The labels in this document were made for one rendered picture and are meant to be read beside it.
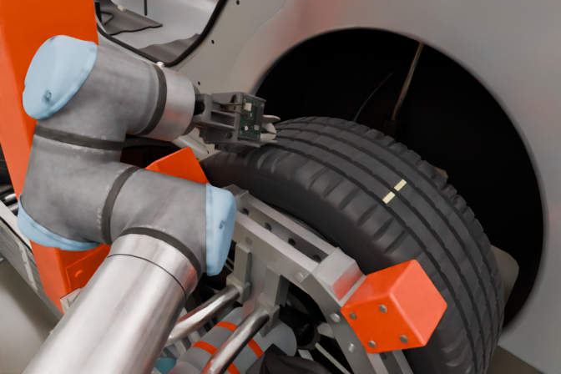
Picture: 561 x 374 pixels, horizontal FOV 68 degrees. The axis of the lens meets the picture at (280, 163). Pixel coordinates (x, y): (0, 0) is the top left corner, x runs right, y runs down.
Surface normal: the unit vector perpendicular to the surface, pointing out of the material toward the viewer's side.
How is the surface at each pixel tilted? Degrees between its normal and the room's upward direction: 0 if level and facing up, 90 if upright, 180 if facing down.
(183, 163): 45
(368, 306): 90
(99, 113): 70
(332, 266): 0
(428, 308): 35
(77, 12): 90
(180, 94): 55
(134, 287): 18
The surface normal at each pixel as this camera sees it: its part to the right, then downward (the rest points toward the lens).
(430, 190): 0.43, -0.58
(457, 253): 0.58, -0.37
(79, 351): 0.08, -0.76
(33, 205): -0.27, -0.01
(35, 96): -0.62, -0.20
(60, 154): 0.07, 0.07
